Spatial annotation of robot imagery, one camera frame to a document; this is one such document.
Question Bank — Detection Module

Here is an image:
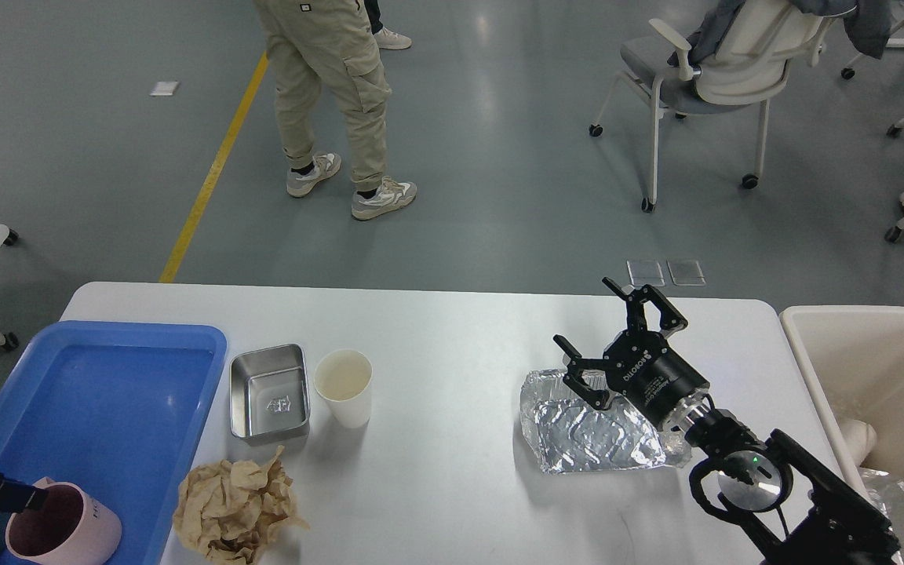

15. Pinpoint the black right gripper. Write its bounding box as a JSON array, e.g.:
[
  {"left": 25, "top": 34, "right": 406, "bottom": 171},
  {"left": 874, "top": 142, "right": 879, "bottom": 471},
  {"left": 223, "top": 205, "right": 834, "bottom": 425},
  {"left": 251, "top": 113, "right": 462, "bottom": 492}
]
[{"left": 553, "top": 277, "right": 710, "bottom": 432}]

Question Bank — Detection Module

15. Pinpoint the pink mug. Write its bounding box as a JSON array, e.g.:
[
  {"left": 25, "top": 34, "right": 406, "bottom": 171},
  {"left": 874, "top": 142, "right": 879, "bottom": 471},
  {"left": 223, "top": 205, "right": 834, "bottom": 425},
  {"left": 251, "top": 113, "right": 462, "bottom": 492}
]
[{"left": 5, "top": 476, "right": 122, "bottom": 564}]

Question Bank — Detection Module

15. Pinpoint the square steel container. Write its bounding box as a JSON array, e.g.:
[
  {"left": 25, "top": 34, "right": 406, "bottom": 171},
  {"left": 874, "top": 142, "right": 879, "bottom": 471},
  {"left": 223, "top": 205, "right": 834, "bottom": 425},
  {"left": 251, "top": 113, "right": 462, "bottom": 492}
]
[{"left": 229, "top": 344, "right": 311, "bottom": 447}]

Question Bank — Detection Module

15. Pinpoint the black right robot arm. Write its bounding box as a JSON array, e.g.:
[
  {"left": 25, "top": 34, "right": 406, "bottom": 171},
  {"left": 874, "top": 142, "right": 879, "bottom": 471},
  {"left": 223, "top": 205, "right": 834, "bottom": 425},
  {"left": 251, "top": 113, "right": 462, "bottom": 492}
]
[{"left": 553, "top": 278, "right": 901, "bottom": 564}]

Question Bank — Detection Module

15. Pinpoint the aluminium foil tray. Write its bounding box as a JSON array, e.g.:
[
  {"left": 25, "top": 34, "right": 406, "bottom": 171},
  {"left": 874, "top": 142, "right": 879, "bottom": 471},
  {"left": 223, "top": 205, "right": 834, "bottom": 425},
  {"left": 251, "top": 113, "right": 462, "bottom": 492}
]
[{"left": 519, "top": 369, "right": 692, "bottom": 475}]

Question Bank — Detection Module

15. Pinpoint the blue plastic tray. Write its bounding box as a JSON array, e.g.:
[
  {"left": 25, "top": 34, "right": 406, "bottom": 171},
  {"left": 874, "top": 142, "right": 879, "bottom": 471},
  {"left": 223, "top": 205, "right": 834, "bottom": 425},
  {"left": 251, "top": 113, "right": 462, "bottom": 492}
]
[{"left": 0, "top": 321, "right": 227, "bottom": 564}]

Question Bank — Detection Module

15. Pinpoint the white tube in bin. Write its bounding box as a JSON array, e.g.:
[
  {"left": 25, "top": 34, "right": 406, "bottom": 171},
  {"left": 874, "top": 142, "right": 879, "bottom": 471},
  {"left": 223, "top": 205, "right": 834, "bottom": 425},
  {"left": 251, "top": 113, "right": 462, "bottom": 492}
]
[{"left": 837, "top": 417, "right": 880, "bottom": 466}]

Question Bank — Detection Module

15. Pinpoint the crumpled brown paper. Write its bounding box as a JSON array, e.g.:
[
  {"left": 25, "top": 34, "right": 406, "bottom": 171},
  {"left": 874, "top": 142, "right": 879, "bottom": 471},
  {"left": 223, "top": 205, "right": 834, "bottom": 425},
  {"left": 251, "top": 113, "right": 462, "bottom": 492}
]
[{"left": 172, "top": 446, "right": 311, "bottom": 564}]

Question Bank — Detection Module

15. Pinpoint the beige plastic bin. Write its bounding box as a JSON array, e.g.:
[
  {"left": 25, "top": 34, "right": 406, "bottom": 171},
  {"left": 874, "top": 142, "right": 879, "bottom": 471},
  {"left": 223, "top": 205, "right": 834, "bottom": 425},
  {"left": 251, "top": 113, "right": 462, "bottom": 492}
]
[{"left": 781, "top": 305, "right": 904, "bottom": 496}]

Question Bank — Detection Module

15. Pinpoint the foil trash in bin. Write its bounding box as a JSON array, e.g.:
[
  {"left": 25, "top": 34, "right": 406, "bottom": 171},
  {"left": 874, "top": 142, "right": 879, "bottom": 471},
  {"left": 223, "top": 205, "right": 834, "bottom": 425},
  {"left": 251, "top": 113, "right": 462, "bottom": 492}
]
[{"left": 858, "top": 468, "right": 904, "bottom": 564}]

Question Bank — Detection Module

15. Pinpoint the white paper cup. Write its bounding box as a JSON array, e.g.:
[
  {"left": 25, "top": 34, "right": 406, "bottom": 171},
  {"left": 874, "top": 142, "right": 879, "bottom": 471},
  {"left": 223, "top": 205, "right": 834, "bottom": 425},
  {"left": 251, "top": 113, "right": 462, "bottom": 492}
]
[{"left": 313, "top": 349, "right": 374, "bottom": 428}]

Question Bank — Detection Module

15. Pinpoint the white office chair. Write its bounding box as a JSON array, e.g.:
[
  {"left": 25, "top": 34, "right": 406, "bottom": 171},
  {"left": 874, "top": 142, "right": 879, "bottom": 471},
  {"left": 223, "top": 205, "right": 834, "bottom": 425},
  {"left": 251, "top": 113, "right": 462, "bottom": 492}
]
[{"left": 589, "top": 1, "right": 858, "bottom": 213}]

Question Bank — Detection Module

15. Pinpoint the person in black trousers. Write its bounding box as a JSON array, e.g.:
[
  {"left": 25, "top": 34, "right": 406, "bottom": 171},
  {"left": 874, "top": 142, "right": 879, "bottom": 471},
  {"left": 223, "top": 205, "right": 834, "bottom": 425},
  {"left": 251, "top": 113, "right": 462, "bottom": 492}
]
[{"left": 363, "top": 0, "right": 413, "bottom": 51}]

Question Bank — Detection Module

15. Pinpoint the person in beige trousers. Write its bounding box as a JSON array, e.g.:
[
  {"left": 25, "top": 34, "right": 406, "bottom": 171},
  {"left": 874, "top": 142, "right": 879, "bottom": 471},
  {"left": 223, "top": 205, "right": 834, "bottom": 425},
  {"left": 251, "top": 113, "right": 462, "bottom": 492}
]
[{"left": 253, "top": 1, "right": 417, "bottom": 221}]

